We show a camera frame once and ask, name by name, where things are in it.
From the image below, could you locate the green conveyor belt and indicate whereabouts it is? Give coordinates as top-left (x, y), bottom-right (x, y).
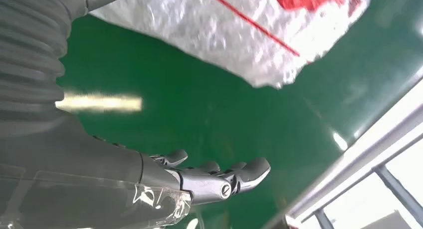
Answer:
top-left (56, 0), bottom-right (423, 229)

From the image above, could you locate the silver conveyor frame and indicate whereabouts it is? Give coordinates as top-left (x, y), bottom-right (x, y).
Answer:
top-left (261, 75), bottom-right (423, 229)

